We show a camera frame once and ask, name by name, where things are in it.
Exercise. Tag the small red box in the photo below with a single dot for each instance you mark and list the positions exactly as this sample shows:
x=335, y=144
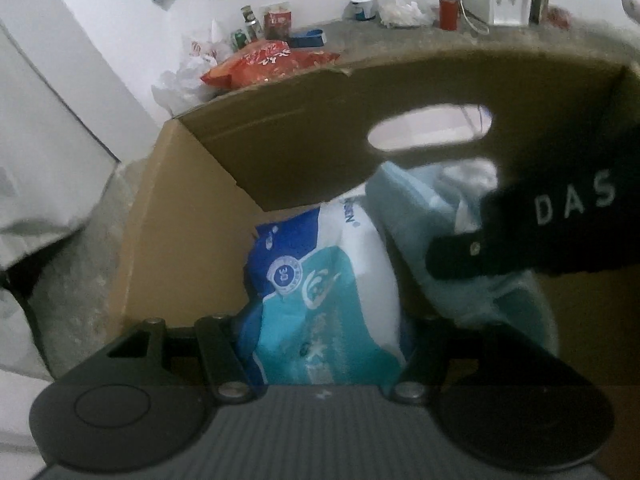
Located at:
x=277, y=22

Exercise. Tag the red snack bag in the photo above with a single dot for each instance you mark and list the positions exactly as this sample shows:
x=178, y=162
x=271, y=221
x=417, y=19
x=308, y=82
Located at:
x=260, y=65

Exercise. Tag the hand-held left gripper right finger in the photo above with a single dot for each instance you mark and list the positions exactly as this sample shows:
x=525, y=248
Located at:
x=425, y=355

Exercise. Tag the white cup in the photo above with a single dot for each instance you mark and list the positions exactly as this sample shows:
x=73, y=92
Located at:
x=362, y=9

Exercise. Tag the cardboard box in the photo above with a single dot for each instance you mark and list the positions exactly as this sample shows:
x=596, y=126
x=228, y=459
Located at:
x=300, y=125

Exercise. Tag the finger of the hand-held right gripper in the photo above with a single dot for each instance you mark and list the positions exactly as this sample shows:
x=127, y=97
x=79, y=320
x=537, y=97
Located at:
x=452, y=260

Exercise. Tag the blue plastic object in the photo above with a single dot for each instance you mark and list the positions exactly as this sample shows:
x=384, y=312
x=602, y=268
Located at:
x=307, y=37

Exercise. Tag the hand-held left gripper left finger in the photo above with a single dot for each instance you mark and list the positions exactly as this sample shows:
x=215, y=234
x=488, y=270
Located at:
x=217, y=350

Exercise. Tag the white plastic bag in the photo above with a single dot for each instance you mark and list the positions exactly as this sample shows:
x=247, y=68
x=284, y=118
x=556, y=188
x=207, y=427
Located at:
x=185, y=75

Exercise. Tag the blue white wet wipes pack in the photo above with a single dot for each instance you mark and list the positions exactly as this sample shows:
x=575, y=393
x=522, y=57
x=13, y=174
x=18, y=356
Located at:
x=350, y=285

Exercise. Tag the light blue checked towel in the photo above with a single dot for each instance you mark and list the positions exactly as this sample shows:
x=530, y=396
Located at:
x=415, y=220

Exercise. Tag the clear plastic bag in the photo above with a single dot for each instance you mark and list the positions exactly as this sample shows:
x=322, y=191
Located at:
x=405, y=7

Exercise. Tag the green can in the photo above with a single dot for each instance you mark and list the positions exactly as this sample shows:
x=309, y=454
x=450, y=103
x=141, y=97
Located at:
x=239, y=41

